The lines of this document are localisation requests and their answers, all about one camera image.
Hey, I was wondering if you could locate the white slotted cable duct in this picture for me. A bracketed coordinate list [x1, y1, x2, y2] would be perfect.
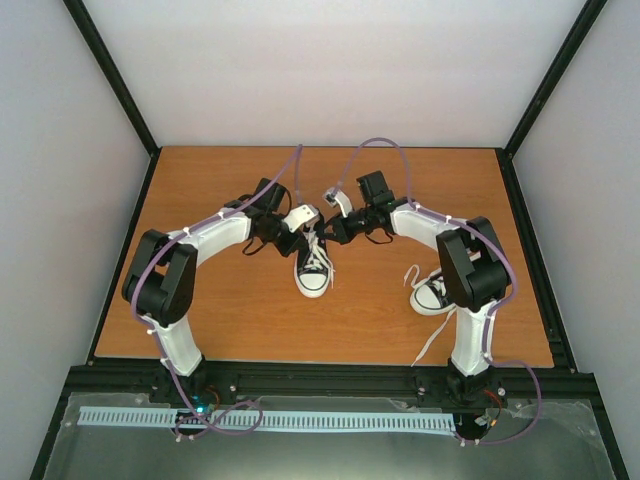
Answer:
[77, 406, 456, 436]

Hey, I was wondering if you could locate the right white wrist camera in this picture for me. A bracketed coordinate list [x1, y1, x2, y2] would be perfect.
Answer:
[323, 188, 353, 218]

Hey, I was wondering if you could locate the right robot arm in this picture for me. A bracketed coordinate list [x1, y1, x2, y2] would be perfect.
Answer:
[324, 171, 516, 405]

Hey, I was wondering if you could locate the black frame post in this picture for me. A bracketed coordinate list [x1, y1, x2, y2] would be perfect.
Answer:
[503, 0, 609, 157]
[62, 0, 162, 157]

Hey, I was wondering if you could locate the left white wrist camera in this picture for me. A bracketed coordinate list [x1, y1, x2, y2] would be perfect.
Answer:
[283, 204, 320, 232]

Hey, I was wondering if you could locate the right black frame post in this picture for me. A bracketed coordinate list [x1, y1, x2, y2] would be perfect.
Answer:
[503, 0, 609, 157]

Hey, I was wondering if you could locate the left black frame post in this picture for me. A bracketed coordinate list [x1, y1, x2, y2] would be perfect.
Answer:
[62, 0, 162, 157]

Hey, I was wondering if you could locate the black sneaker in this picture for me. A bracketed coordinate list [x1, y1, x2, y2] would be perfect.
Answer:
[409, 272, 455, 316]
[293, 224, 332, 300]

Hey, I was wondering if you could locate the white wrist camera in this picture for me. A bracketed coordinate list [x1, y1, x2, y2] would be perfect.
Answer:
[323, 188, 353, 218]
[283, 204, 320, 232]

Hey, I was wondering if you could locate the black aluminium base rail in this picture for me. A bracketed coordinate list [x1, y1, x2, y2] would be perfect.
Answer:
[63, 359, 600, 411]

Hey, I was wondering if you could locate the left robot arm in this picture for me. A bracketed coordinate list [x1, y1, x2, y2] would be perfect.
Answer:
[122, 179, 319, 403]

